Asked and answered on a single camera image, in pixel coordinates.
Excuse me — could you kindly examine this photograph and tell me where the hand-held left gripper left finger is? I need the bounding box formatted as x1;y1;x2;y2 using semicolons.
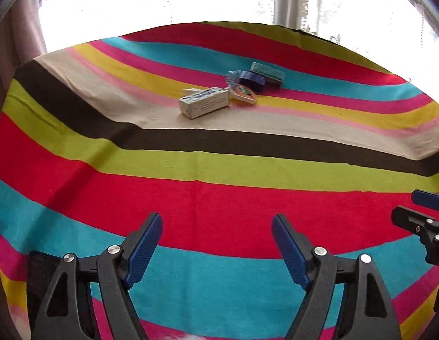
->
30;212;164;340

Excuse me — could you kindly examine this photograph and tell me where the striped colourful blanket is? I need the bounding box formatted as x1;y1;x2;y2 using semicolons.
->
0;21;439;340

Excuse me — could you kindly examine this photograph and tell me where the teal green box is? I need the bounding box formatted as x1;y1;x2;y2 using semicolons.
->
250;61;287;88

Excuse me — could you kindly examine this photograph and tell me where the brown curtain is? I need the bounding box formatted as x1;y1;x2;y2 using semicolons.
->
0;0;49;123

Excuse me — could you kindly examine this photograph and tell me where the white box with barcode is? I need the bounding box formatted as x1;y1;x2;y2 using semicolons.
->
179;87;229;120

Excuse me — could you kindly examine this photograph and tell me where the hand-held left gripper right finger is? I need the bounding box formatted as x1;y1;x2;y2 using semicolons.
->
272;214;402;340

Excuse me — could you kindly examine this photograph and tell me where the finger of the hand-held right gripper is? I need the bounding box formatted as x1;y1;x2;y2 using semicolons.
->
391;205;439;265
411;189;439;211

